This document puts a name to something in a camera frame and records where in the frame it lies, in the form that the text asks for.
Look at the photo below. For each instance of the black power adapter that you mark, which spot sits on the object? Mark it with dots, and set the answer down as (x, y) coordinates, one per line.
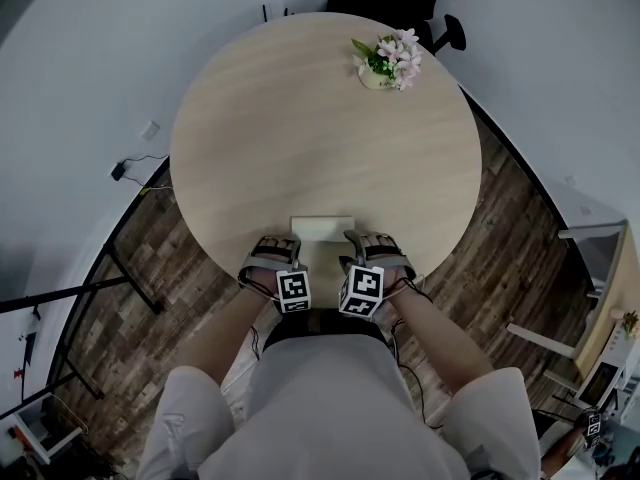
(118, 171)

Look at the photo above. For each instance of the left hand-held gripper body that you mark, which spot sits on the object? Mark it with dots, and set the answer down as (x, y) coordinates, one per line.
(294, 290)

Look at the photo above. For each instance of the small white box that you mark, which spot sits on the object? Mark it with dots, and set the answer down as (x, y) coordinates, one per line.
(322, 223)

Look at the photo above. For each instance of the person's dark trousers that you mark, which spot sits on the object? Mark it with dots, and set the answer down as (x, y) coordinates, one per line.
(325, 325)

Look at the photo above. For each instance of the potted pink flower plant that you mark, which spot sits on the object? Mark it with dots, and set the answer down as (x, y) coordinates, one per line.
(395, 53)

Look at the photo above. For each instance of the person's light shirt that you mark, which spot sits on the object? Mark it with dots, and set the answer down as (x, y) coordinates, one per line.
(320, 408)

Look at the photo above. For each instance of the white wall socket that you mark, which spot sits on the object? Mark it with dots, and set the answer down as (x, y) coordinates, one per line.
(150, 130)

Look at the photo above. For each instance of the white low rack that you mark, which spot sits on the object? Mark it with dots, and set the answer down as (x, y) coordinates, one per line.
(50, 440)

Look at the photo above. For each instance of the person's left hand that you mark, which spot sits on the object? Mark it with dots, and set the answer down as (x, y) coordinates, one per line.
(275, 247)

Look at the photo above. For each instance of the person's right hand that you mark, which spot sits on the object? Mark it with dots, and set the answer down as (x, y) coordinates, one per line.
(377, 245)

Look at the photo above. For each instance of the wooden desk with white legs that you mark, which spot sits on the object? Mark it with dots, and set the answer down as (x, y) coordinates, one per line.
(607, 308)

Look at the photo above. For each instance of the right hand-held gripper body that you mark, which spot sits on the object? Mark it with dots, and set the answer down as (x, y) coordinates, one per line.
(367, 283)

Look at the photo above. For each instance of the person's left forearm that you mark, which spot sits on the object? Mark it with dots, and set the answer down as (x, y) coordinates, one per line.
(225, 338)

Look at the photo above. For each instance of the white desk with black frame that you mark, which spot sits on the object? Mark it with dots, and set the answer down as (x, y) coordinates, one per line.
(50, 297)

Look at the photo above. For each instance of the white microwave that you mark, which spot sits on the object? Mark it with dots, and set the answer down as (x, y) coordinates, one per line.
(600, 385)

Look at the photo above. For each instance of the small red clip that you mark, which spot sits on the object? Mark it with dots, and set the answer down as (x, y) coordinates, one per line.
(19, 373)

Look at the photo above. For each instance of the person's right forearm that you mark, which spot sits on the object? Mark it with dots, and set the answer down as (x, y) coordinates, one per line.
(440, 338)

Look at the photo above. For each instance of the small black device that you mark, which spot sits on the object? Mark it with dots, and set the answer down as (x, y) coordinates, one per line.
(30, 345)

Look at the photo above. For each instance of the small potted plant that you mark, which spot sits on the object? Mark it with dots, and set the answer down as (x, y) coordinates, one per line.
(631, 324)

